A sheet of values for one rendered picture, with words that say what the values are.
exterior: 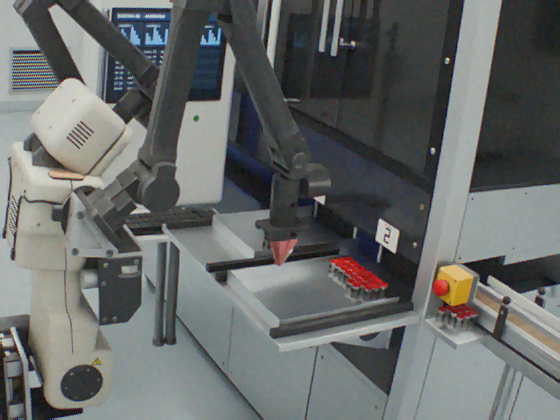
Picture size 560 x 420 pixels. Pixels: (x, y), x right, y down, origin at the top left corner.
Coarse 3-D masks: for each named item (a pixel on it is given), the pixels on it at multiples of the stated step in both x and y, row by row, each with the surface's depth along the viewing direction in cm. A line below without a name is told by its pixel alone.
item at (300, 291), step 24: (288, 264) 191; (312, 264) 195; (240, 288) 177; (264, 288) 183; (288, 288) 184; (312, 288) 186; (336, 288) 187; (264, 312) 167; (288, 312) 172; (312, 312) 174; (336, 312) 170
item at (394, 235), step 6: (378, 222) 190; (384, 222) 188; (378, 228) 190; (384, 228) 188; (390, 228) 186; (378, 234) 190; (390, 234) 186; (396, 234) 184; (378, 240) 190; (390, 240) 186; (396, 240) 184; (390, 246) 186; (396, 246) 184
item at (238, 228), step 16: (304, 208) 230; (224, 224) 209; (240, 224) 220; (320, 224) 227; (240, 240) 201; (256, 240) 210; (304, 240) 214; (320, 240) 215; (336, 240) 216; (352, 240) 210; (256, 256) 196
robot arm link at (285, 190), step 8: (280, 176) 155; (272, 184) 157; (280, 184) 154; (288, 184) 154; (296, 184) 155; (304, 184) 157; (272, 192) 156; (280, 192) 155; (288, 192) 154; (296, 192) 156; (304, 192) 158; (280, 200) 155; (288, 200) 155; (296, 200) 157
